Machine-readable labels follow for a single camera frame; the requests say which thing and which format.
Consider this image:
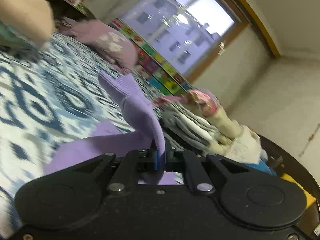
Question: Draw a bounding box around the purple hoodie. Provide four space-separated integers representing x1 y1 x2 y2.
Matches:
43 71 178 187

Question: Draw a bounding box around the grey folded clothes stack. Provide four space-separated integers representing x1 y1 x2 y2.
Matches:
162 103 226 154

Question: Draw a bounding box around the white quilted blanket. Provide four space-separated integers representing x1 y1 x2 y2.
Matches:
224 126 268 165

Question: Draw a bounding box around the blue jacket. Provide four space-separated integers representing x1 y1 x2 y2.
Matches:
245 160 277 177

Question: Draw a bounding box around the colourful alphabet play mat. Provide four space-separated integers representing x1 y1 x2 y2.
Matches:
109 18 193 96

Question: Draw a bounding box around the dark wooden headboard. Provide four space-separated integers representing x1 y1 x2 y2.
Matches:
260 136 319 239

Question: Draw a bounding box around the blue white patterned bedspread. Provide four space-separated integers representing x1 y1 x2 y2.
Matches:
0 31 163 233

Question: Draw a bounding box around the pink floral pillow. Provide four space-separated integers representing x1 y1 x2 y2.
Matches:
59 17 137 74

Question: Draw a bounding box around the yellow cartoon cushion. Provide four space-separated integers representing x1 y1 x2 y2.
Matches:
280 172 317 207

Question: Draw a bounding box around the window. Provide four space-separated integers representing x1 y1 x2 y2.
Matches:
119 0 248 81

